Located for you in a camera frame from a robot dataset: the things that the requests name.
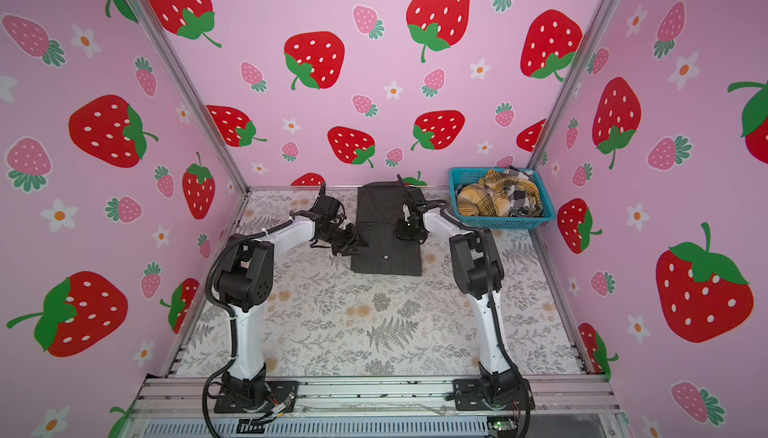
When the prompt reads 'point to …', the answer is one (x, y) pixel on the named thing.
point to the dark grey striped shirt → (379, 207)
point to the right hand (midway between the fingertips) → (399, 234)
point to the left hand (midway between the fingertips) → (368, 245)
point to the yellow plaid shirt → (484, 198)
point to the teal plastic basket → (457, 175)
